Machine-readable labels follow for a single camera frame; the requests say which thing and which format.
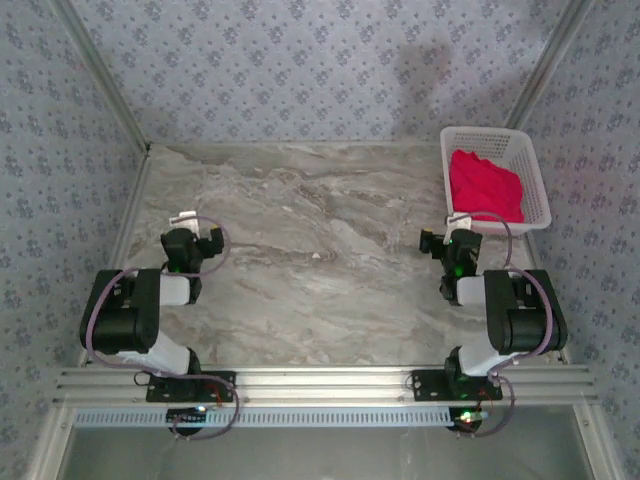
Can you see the red t-shirt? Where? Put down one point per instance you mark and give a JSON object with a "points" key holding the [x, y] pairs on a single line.
{"points": [[480, 185]]}

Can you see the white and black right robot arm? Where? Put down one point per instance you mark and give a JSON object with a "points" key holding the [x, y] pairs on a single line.
{"points": [[525, 325]]}

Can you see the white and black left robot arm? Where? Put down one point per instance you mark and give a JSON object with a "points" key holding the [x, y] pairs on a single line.
{"points": [[115, 320]]}

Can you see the white perforated plastic basket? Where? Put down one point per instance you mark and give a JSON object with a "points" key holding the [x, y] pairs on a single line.
{"points": [[530, 165]]}

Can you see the black controller board with LED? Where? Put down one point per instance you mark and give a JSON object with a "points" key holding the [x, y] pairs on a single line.
{"points": [[467, 417], [187, 414]]}

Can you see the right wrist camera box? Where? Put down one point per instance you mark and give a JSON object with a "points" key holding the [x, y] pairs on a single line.
{"points": [[459, 220]]}

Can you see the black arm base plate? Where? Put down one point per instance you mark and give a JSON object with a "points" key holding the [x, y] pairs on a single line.
{"points": [[165, 392], [430, 387]]}

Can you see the aluminium mounting rail beam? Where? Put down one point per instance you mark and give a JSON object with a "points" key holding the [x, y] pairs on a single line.
{"points": [[325, 385]]}

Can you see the aluminium corner post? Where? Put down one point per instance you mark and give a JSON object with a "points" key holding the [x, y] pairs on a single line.
{"points": [[106, 75], [548, 62]]}

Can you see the aluminium frame leg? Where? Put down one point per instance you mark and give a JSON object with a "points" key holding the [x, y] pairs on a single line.
{"points": [[47, 445], [597, 445]]}

